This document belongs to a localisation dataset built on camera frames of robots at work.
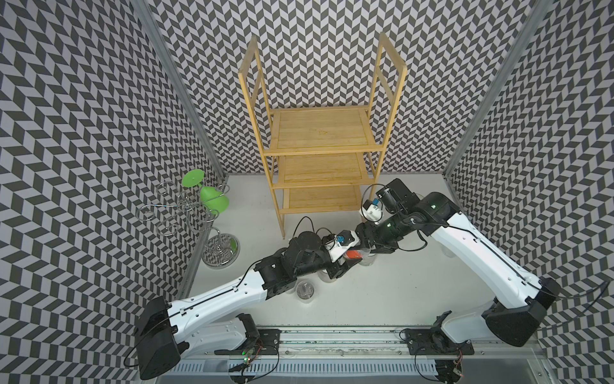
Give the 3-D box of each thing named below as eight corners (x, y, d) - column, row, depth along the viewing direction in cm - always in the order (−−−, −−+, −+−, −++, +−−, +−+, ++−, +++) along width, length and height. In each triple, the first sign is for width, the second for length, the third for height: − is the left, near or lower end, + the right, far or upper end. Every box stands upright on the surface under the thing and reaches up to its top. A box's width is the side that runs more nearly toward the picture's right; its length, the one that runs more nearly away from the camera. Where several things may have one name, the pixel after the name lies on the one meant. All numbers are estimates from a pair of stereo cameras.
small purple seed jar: (297, 302, 81) (296, 297, 77) (298, 286, 85) (297, 281, 81) (313, 302, 81) (313, 297, 77) (313, 286, 85) (313, 281, 81)
